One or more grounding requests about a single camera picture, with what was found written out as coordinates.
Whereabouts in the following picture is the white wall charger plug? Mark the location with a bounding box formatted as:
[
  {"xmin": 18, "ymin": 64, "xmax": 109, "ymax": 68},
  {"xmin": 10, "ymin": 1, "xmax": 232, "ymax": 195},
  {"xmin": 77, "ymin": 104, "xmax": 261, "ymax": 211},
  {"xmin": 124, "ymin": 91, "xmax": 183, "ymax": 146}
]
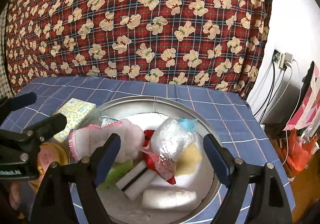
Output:
[{"xmin": 279, "ymin": 53, "xmax": 293, "ymax": 69}]

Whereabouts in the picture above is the pink white paper bag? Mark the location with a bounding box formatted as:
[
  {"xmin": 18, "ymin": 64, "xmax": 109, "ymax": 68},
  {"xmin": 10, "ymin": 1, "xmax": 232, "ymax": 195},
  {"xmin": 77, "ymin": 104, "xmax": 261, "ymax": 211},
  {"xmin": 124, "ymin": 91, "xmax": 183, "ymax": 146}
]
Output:
[{"xmin": 284, "ymin": 61, "xmax": 319, "ymax": 131}]

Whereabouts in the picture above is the white foam roll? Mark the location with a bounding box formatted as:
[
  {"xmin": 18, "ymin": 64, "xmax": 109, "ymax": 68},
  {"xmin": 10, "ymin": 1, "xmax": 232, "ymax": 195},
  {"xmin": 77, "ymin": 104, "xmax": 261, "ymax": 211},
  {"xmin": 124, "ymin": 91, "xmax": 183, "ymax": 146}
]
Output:
[{"xmin": 142, "ymin": 189, "xmax": 198, "ymax": 211}]

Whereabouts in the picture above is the clear plastic cotton bag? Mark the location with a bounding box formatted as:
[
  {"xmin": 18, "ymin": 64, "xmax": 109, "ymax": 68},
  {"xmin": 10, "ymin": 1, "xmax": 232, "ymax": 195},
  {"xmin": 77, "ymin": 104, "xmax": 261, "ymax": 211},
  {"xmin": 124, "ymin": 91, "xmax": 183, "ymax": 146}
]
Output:
[{"xmin": 149, "ymin": 117, "xmax": 197, "ymax": 185}]

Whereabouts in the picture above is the green white checked cloth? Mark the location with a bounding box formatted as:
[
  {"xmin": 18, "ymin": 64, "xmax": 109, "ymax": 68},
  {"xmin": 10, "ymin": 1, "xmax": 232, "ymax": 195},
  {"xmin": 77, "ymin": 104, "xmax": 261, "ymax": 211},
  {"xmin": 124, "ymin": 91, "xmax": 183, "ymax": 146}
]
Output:
[{"xmin": 0, "ymin": 4, "xmax": 14, "ymax": 98}]

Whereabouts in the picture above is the white black eraser sponge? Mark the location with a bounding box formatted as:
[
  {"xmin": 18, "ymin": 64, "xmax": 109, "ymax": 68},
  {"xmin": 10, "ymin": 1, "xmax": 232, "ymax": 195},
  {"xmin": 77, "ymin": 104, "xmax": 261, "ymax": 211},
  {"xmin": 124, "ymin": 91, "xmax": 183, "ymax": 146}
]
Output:
[{"xmin": 116, "ymin": 161, "xmax": 157, "ymax": 201}]

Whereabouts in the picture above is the round yellow pink tin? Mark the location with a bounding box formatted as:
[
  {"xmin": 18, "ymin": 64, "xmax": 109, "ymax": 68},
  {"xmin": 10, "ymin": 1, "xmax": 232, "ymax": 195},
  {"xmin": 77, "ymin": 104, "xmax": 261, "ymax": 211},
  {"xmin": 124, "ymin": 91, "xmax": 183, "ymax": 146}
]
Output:
[{"xmin": 29, "ymin": 142, "xmax": 69, "ymax": 193}]

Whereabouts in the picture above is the yellow sponge block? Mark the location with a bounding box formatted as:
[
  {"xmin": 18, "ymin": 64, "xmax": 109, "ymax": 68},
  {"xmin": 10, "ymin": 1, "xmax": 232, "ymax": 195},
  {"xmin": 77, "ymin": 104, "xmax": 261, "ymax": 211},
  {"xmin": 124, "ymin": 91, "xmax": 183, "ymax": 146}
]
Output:
[{"xmin": 175, "ymin": 143, "xmax": 202, "ymax": 176}]

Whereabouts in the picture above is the white charging cable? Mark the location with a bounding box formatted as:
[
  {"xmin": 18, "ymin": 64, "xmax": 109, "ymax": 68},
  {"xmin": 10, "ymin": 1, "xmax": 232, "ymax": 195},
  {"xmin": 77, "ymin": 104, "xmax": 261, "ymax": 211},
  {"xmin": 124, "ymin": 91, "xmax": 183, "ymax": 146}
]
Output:
[{"xmin": 281, "ymin": 58, "xmax": 302, "ymax": 166}]

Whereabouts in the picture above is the orange plastic bag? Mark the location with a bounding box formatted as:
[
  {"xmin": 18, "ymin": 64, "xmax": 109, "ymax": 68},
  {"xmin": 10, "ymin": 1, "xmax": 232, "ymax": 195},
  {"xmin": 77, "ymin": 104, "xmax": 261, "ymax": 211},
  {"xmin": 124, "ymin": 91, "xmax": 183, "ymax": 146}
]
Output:
[{"xmin": 271, "ymin": 129, "xmax": 319, "ymax": 178}]

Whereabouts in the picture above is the black wall cable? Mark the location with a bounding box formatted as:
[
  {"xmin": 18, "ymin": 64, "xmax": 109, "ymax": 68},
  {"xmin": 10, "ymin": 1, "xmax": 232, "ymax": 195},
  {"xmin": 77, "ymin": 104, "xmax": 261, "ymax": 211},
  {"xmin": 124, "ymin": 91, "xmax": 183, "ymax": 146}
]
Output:
[{"xmin": 253, "ymin": 49, "xmax": 288, "ymax": 124}]

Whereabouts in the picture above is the fluffy pale pink plush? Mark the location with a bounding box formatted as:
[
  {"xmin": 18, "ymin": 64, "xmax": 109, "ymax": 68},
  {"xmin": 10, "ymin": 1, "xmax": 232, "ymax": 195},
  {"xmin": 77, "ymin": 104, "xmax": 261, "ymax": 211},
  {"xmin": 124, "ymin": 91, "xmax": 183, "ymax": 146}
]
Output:
[{"xmin": 108, "ymin": 119, "xmax": 145, "ymax": 163}]

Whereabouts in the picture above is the red plaid bear quilt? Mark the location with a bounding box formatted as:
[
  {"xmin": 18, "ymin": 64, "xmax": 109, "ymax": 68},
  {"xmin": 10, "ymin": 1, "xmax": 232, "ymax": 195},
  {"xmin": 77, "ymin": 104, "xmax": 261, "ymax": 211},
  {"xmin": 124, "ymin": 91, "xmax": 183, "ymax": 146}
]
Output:
[{"xmin": 4, "ymin": 0, "xmax": 272, "ymax": 99}]

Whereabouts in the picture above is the left hand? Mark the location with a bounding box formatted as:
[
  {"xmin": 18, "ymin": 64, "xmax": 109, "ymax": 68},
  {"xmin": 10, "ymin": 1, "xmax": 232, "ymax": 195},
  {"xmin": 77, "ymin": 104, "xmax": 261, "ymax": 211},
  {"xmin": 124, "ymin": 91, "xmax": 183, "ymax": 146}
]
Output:
[{"xmin": 1, "ymin": 180, "xmax": 35, "ymax": 216}]

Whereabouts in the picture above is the round white metal basin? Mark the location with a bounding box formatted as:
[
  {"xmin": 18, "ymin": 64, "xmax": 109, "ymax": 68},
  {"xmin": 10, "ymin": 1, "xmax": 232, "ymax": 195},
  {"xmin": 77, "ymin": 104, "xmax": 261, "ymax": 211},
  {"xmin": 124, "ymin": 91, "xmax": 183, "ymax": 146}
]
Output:
[{"xmin": 80, "ymin": 96, "xmax": 220, "ymax": 223}]

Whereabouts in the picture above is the yellow patterned tissue box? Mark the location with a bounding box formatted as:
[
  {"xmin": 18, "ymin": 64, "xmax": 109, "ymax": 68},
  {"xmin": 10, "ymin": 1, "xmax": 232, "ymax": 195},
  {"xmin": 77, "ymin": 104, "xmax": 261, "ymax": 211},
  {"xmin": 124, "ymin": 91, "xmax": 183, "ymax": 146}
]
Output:
[{"xmin": 54, "ymin": 98, "xmax": 96, "ymax": 143}]

